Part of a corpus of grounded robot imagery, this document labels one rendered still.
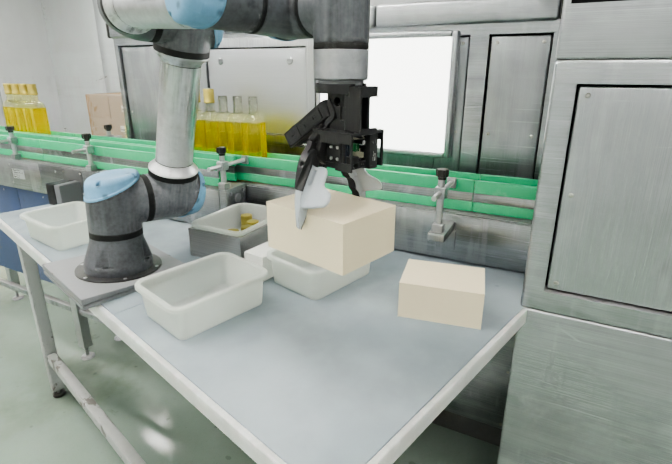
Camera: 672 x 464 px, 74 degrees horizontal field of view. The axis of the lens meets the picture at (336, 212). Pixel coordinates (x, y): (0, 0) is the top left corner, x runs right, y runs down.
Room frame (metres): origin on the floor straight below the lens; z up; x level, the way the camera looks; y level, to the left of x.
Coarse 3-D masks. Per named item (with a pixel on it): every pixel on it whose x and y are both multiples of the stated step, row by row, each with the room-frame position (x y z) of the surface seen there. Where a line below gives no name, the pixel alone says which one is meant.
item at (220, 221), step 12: (240, 204) 1.27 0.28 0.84; (252, 204) 1.26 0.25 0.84; (204, 216) 1.15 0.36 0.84; (216, 216) 1.18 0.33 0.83; (228, 216) 1.22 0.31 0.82; (240, 216) 1.27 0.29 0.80; (252, 216) 1.26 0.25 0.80; (264, 216) 1.24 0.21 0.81; (204, 228) 1.07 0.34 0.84; (216, 228) 1.06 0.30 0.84; (228, 228) 1.21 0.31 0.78; (240, 228) 1.25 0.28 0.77; (252, 228) 1.06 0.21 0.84
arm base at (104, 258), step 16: (96, 240) 0.94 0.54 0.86; (112, 240) 0.93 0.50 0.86; (128, 240) 0.95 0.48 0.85; (144, 240) 1.00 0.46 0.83; (96, 256) 0.93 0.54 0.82; (112, 256) 0.93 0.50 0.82; (128, 256) 0.94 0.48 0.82; (144, 256) 0.99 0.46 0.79; (96, 272) 0.91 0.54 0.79; (112, 272) 0.91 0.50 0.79; (128, 272) 0.93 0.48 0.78
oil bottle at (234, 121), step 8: (240, 112) 1.42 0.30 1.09; (232, 120) 1.41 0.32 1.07; (240, 120) 1.40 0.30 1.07; (232, 128) 1.41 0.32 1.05; (240, 128) 1.40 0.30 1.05; (232, 136) 1.41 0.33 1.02; (240, 136) 1.40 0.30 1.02; (232, 144) 1.41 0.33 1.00; (240, 144) 1.40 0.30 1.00; (232, 152) 1.41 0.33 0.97; (240, 152) 1.40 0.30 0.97
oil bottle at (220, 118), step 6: (216, 114) 1.44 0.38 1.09; (222, 114) 1.43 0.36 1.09; (228, 114) 1.44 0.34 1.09; (216, 120) 1.44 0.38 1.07; (222, 120) 1.42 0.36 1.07; (216, 126) 1.44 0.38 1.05; (222, 126) 1.42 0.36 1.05; (216, 132) 1.44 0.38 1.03; (222, 132) 1.43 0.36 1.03; (216, 138) 1.44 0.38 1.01; (222, 138) 1.43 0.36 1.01; (216, 144) 1.44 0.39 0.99; (222, 144) 1.43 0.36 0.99; (228, 150) 1.42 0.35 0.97
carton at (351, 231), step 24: (336, 192) 0.72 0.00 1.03; (288, 216) 0.63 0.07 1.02; (312, 216) 0.60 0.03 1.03; (336, 216) 0.59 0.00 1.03; (360, 216) 0.59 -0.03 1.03; (384, 216) 0.63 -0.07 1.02; (288, 240) 0.63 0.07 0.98; (312, 240) 0.60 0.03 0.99; (336, 240) 0.57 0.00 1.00; (360, 240) 0.58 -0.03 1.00; (384, 240) 0.63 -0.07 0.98; (336, 264) 0.57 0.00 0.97; (360, 264) 0.59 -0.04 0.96
